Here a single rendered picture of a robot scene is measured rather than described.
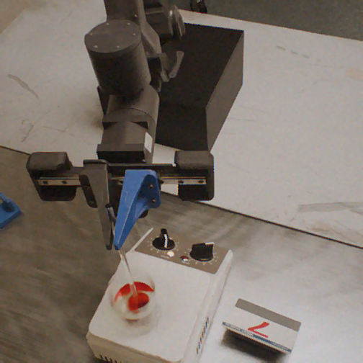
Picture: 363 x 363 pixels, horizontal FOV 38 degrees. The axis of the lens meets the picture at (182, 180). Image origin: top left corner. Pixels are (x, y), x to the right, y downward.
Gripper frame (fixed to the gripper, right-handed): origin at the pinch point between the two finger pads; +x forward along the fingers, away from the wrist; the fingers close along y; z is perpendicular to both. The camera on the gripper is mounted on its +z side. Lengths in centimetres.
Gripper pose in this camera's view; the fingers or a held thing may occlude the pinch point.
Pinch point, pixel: (117, 217)
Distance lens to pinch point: 51.5
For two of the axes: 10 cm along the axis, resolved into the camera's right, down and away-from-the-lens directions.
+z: 0.6, 6.2, 7.8
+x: -0.5, 7.8, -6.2
